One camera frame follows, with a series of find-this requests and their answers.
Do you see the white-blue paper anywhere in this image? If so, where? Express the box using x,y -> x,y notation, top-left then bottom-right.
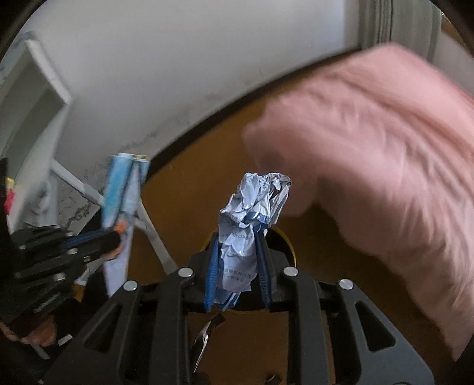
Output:
214,172 -> 292,310

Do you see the blue-white snack wrapper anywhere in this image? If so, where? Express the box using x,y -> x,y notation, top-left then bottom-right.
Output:
101,153 -> 150,297

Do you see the left hand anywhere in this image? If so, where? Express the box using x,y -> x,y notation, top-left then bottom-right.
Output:
0,316 -> 56,347

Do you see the office chair base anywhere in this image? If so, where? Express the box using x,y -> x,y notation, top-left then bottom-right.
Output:
190,313 -> 225,373

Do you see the white desk with shelves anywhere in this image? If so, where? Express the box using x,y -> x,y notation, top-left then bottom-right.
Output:
0,30 -> 179,277

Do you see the pink bed blanket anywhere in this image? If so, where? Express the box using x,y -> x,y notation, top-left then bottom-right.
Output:
243,43 -> 473,359

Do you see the grey curtain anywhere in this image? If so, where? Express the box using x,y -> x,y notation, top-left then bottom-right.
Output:
358,0 -> 443,62

